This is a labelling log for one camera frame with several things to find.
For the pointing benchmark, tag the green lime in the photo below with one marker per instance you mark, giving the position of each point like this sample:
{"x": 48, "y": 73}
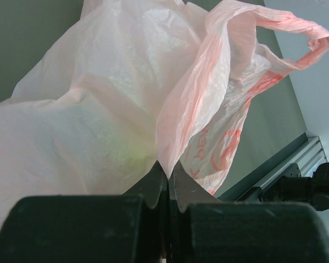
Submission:
{"x": 140, "y": 155}

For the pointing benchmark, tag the pink plastic bag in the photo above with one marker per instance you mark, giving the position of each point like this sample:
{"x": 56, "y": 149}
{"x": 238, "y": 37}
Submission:
{"x": 167, "y": 72}

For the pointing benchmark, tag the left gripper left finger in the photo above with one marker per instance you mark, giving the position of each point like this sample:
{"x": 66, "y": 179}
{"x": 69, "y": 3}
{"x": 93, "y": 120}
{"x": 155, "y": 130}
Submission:
{"x": 93, "y": 228}

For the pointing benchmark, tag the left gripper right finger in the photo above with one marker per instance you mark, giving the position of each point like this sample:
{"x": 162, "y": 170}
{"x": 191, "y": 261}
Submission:
{"x": 205, "y": 229}

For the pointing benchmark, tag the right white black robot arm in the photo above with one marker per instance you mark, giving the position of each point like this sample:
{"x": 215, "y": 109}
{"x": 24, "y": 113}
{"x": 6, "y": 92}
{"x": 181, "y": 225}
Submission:
{"x": 313, "y": 190}

